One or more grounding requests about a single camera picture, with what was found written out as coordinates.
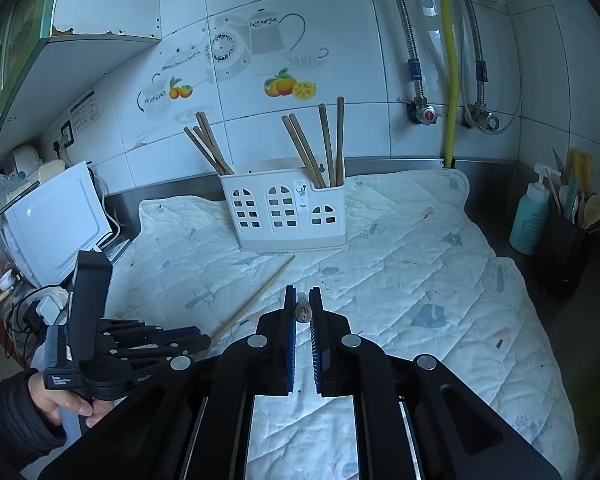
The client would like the chrome water valve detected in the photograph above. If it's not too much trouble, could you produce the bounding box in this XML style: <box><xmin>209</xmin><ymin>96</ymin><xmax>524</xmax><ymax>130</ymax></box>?
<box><xmin>464</xmin><ymin>103</ymin><xmax>500</xmax><ymax>134</ymax></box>

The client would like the green wall cabinet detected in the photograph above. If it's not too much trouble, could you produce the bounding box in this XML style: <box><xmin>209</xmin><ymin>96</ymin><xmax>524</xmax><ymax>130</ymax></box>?
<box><xmin>0</xmin><ymin>0</ymin><xmax>161</xmax><ymax>168</ymax></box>

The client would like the white microwave oven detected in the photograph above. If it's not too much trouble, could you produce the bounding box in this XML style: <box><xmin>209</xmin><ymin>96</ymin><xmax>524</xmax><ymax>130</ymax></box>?
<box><xmin>0</xmin><ymin>160</ymin><xmax>112</xmax><ymax>287</ymax></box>

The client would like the black sleeved left forearm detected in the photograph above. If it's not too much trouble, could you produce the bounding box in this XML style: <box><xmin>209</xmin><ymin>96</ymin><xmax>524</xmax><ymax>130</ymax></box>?
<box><xmin>0</xmin><ymin>370</ymin><xmax>67</xmax><ymax>479</ymax></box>

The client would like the person's left hand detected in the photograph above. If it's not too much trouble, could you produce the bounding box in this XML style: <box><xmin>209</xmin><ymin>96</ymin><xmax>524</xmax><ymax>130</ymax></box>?
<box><xmin>28</xmin><ymin>372</ymin><xmax>114</xmax><ymax>428</ymax></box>

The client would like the wooden spoon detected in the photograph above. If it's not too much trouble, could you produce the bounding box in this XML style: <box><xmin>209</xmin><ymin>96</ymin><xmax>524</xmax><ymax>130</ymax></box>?
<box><xmin>582</xmin><ymin>189</ymin><xmax>600</xmax><ymax>230</ymax></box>

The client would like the teal spray bottle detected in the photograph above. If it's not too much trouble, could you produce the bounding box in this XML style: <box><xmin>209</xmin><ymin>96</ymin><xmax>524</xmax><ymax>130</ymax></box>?
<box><xmin>509</xmin><ymin>162</ymin><xmax>560</xmax><ymax>256</ymax></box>

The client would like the red handled water valve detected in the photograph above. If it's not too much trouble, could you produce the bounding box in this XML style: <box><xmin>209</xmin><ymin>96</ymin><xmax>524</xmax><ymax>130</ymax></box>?
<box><xmin>406</xmin><ymin>98</ymin><xmax>439</xmax><ymax>126</ymax></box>

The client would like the yellow gas hose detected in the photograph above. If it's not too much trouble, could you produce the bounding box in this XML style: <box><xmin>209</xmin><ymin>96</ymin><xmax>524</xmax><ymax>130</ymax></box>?
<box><xmin>438</xmin><ymin>0</ymin><xmax>458</xmax><ymax>168</ymax></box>

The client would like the right braided metal hose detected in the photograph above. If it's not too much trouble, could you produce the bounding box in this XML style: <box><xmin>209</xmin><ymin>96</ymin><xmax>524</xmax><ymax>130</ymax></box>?
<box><xmin>454</xmin><ymin>0</ymin><xmax>490</xmax><ymax>111</ymax></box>

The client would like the braided metal hose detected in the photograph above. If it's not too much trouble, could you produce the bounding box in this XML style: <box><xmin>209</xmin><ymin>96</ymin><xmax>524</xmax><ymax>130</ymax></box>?
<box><xmin>379</xmin><ymin>0</ymin><xmax>427</xmax><ymax>104</ymax></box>
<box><xmin>454</xmin><ymin>0</ymin><xmax>490</xmax><ymax>111</ymax></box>

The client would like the white quilted mat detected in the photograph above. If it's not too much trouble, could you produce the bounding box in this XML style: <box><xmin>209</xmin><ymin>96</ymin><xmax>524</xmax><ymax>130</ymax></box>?
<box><xmin>106</xmin><ymin>170</ymin><xmax>579</xmax><ymax>479</ymax></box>

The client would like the black utensil pot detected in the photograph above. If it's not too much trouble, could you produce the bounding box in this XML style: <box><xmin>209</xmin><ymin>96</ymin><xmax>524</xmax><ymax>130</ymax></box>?
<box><xmin>530</xmin><ymin>206</ymin><xmax>600</xmax><ymax>309</ymax></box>

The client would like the white plastic utensil holder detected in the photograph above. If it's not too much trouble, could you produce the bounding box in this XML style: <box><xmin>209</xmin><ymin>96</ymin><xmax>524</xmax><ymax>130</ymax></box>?
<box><xmin>220</xmin><ymin>168</ymin><xmax>347</xmax><ymax>252</ymax></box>

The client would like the left braided metal hose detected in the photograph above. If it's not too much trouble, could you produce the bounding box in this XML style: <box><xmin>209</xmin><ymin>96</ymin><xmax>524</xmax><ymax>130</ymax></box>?
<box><xmin>379</xmin><ymin>0</ymin><xmax>427</xmax><ymax>104</ymax></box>

